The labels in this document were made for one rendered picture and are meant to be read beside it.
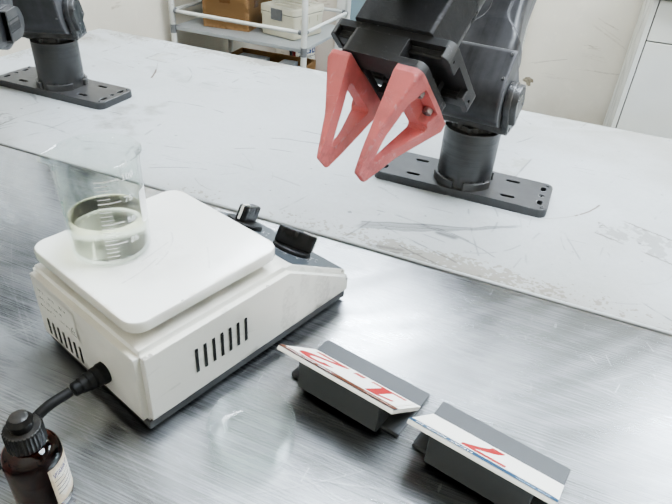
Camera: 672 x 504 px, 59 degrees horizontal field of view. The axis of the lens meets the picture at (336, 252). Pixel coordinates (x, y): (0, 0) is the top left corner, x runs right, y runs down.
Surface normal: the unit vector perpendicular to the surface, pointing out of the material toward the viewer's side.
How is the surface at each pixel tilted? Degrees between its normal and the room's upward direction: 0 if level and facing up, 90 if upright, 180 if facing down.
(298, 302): 90
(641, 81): 90
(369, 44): 42
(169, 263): 0
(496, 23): 47
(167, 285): 0
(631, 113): 90
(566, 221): 0
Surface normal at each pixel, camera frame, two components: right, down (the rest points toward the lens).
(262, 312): 0.76, 0.40
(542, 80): -0.39, 0.50
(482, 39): -0.30, -0.22
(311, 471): 0.06, -0.83
